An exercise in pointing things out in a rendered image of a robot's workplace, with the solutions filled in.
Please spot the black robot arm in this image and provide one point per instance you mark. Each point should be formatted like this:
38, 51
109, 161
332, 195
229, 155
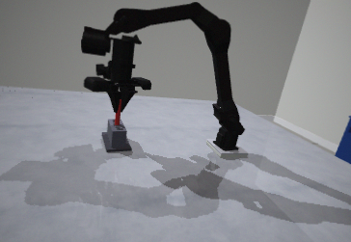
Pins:
217, 35

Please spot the red peg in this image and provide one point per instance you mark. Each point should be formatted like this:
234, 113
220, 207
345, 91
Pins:
118, 115

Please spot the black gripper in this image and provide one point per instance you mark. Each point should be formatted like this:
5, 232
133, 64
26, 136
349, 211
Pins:
121, 72

